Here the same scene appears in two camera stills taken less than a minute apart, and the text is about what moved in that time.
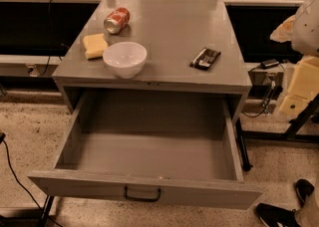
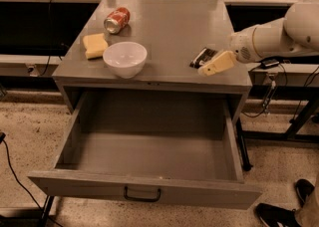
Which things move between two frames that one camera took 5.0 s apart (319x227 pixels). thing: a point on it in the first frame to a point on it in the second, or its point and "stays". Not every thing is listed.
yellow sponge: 95,45 stays
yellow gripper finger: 303,87 to 242,46
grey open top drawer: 158,149 stays
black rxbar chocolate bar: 204,58 stays
